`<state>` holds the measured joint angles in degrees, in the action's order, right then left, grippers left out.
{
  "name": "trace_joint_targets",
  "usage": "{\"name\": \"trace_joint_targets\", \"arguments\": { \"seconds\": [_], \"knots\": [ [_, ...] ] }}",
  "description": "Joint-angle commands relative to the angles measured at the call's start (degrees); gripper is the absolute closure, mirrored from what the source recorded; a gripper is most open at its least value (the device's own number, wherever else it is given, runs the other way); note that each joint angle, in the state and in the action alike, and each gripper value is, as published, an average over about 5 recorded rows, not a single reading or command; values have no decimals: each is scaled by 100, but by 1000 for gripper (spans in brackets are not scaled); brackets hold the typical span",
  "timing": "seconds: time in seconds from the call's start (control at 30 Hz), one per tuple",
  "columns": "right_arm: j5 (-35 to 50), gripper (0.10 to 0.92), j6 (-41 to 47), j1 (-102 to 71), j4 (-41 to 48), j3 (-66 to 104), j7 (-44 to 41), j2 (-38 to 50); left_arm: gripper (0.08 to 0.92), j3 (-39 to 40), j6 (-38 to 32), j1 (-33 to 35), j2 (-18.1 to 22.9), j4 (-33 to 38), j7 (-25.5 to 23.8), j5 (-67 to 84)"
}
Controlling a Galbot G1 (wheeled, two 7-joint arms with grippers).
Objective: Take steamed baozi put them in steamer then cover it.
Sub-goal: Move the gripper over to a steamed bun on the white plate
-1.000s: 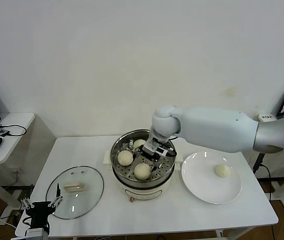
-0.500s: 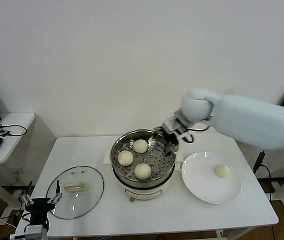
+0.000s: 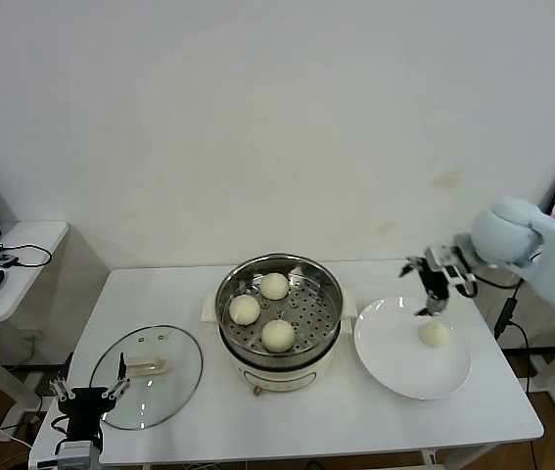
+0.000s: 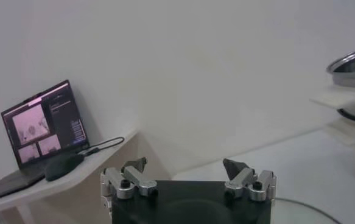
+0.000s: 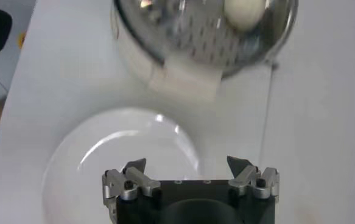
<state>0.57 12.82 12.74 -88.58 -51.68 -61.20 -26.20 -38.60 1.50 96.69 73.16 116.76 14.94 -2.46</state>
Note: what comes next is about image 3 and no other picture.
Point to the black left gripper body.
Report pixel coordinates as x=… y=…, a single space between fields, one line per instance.
x=86 y=406

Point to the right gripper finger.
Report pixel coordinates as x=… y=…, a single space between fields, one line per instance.
x=411 y=267
x=436 y=303

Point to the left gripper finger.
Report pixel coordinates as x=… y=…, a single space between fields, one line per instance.
x=63 y=377
x=122 y=371

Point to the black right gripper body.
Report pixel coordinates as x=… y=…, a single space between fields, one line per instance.
x=441 y=274

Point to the white steamed baozi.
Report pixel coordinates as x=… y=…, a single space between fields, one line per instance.
x=434 y=336
x=274 y=287
x=245 y=310
x=278 y=336

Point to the round glass pot lid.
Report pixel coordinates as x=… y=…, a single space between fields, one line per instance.
x=169 y=352

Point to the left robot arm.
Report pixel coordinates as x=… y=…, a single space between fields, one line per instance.
x=76 y=455

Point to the perforated steel steamer basket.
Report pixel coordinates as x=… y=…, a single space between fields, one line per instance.
x=313 y=318

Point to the round white plate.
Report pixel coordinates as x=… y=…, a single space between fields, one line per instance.
x=394 y=362

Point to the small black hub box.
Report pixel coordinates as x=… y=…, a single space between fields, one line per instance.
x=4 y=260

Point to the white side desk with mouse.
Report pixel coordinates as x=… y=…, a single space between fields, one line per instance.
x=32 y=235

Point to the cream electric cooking pot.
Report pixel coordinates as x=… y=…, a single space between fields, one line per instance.
x=282 y=379

